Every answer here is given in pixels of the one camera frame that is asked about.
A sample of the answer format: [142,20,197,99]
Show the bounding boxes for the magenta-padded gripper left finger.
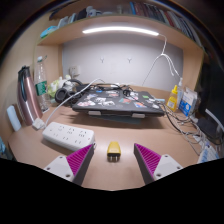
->
[43,143,96,187]

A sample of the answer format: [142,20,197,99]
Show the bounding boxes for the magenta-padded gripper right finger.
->
[133,142,184,185]

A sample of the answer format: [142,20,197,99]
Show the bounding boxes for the yellow charger block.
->
[106,141,122,163]

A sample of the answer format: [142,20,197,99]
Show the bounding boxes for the white power strip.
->
[42,121,96,152]

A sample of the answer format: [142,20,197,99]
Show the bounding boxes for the yellow squeeze bottle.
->
[165,84,179,113]

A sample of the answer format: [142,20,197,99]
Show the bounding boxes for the blue and white packet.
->
[178,87,198,117]

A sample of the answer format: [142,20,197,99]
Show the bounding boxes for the grey laptop stand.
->
[87,110,147,125]

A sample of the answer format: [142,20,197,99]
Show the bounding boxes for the white cylinder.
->
[6,105,22,132]

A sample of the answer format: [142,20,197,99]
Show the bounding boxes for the black headphones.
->
[54,78,84,104]

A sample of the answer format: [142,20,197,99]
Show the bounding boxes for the pink metal thermos flask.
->
[16,65,44,127]

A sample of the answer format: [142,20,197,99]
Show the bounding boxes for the sticker-covered black laptop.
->
[71,89,166,117]

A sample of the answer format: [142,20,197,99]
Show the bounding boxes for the green and white plush toy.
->
[47,75,73,99]

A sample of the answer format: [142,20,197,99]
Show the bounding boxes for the clear pump bottle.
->
[176,77,185,104]

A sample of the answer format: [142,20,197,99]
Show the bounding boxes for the clear plastic water bottle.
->
[33,55,52,113]

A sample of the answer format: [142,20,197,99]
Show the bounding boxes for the black monitor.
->
[198,63,224,141]

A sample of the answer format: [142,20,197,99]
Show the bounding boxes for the wooden shelf unit with books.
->
[36,0,206,51]

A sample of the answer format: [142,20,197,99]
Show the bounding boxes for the white LED light bar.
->
[82,25,160,37]

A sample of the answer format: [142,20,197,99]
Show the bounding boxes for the bundle of desk cables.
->
[159,103,224,156]

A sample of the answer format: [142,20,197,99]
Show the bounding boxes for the thick white power cable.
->
[42,78,106,127]

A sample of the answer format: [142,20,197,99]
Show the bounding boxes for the tangled black cable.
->
[79,83,141,98]

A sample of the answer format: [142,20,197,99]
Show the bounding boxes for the white wall socket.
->
[68,65,81,77]

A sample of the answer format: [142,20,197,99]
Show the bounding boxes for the thin white hanging cable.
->
[141,33,183,88]

